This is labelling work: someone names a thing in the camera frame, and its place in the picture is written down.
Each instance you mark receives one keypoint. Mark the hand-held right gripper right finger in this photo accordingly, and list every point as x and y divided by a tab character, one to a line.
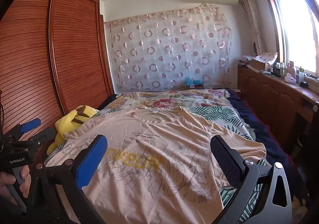
225	161

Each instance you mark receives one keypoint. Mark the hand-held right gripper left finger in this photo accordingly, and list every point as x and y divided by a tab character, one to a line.
92	161

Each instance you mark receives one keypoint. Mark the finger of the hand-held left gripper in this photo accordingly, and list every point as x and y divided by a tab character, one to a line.
43	137
31	124

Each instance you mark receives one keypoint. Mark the beige printed t-shirt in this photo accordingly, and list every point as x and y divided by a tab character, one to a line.
154	144

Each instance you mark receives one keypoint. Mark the person's left hand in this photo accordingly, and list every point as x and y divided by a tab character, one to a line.
25	179

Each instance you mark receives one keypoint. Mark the yellow plush toy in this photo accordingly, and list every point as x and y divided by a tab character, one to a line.
67	124

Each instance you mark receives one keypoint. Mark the palm leaf printed sheet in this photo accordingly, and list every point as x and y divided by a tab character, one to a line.
224	114

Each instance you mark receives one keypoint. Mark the long wooden cabinet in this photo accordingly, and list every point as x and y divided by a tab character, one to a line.
271	97

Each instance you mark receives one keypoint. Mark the brown slatted wooden wardrobe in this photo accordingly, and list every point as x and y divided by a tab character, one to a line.
74	52

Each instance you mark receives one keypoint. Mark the blue box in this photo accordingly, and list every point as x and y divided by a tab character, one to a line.
192	82

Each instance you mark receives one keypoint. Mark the floral blanket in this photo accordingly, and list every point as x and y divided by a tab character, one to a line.
162	100

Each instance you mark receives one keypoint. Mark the cardboard box with dotted cloth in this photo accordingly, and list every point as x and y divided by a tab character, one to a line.
264	61

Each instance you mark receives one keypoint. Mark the small black box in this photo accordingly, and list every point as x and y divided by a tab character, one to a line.
304	84

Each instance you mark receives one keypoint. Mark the white bottle with green cap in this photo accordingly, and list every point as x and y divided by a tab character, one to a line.
301	74

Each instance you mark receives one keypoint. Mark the sheer circle-patterned curtain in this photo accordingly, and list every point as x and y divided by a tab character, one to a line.
169	49

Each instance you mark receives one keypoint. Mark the gathered beige window curtain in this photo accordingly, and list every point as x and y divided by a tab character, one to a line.
250	15

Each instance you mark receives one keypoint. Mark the wooden framed window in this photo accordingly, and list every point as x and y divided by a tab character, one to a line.
299	27

